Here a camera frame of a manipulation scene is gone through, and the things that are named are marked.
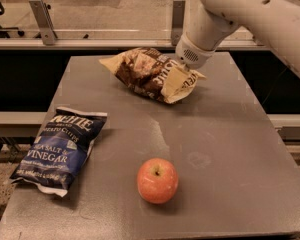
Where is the brown chip bag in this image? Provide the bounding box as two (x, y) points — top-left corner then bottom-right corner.
(99, 48), (205, 104)

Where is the blue salt vinegar chip bag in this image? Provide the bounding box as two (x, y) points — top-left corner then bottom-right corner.
(10, 107), (107, 197)

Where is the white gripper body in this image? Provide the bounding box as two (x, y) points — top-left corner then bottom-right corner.
(175, 34), (214, 69)

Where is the red apple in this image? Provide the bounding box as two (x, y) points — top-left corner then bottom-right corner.
(137, 158), (179, 204)

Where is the left metal bracket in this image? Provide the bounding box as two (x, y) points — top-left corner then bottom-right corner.
(29, 0), (57, 45)

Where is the metal rail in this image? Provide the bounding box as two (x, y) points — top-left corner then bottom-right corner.
(0, 38), (271, 52)

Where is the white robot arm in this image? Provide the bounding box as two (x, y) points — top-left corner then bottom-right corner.
(176, 0), (300, 79)

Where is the middle metal bracket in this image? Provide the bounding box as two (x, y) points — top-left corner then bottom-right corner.
(171, 0), (186, 46)

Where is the metal bracket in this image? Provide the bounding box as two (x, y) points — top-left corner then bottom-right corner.
(29, 0), (57, 45)
(171, 0), (186, 46)

